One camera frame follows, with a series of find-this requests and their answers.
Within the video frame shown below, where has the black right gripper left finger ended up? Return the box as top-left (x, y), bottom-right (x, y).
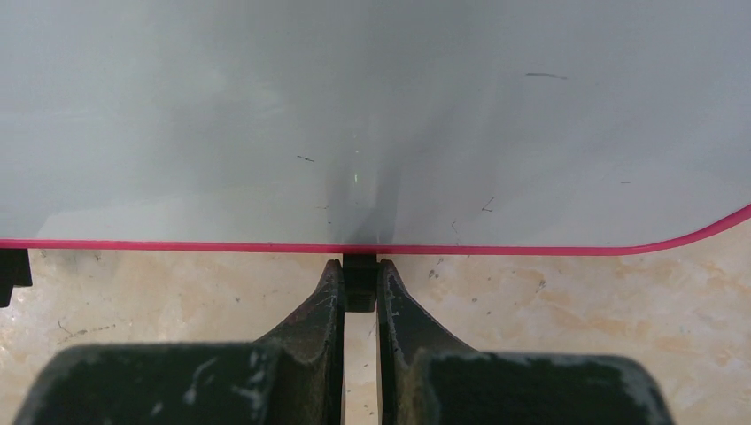
top-left (252, 259), bottom-right (345, 424)

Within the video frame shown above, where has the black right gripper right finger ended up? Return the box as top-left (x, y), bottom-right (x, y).
top-left (376, 259), bottom-right (476, 424)

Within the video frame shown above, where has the pink framed whiteboard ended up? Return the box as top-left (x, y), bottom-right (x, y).
top-left (1, 1), bottom-right (750, 256)

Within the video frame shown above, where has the black whiteboard foot clip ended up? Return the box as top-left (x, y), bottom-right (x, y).
top-left (343, 253), bottom-right (379, 313)
top-left (0, 248), bottom-right (33, 308)

